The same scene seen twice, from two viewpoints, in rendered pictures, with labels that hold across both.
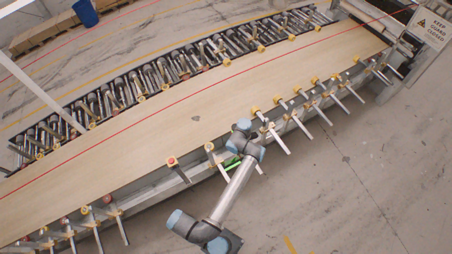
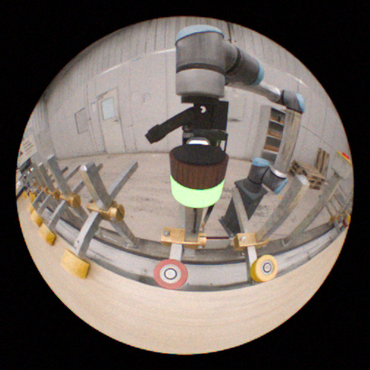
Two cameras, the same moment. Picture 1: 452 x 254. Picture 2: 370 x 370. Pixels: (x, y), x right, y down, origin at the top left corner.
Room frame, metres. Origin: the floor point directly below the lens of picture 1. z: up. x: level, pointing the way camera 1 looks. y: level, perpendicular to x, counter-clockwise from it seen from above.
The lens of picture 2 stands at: (0.88, -0.03, 1.19)
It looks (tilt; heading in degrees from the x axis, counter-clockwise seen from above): 39 degrees down; 208
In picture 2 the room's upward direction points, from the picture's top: straight up
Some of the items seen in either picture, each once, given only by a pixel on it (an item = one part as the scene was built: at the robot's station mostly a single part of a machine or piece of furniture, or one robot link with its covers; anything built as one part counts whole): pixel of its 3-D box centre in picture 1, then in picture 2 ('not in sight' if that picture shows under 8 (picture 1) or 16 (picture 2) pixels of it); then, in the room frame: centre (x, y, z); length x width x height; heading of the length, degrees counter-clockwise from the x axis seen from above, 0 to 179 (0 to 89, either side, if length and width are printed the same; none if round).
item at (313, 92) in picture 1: (307, 107); (58, 198); (1.03, -0.78, 0.91); 0.04 x 0.04 x 0.48; 23
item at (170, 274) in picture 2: not in sight; (172, 275); (0.87, -0.07, 0.85); 0.08 x 0.08 x 0.11
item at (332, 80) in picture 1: (326, 95); (46, 190); (1.12, -1.01, 0.94); 0.04 x 0.04 x 0.48; 23
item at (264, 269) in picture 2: (210, 148); (258, 271); (0.77, 0.16, 0.85); 0.08 x 0.08 x 0.11
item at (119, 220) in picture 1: (119, 221); (329, 212); (0.21, 1.01, 0.80); 0.44 x 0.03 x 0.04; 23
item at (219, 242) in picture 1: (217, 246); (259, 169); (-0.03, 0.18, 0.79); 0.17 x 0.15 x 0.18; 54
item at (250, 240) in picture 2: (215, 163); (252, 241); (0.65, 0.13, 0.82); 0.14 x 0.06 x 0.05; 113
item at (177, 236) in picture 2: not in sight; (183, 239); (0.75, -0.10, 0.85); 0.14 x 0.06 x 0.05; 113
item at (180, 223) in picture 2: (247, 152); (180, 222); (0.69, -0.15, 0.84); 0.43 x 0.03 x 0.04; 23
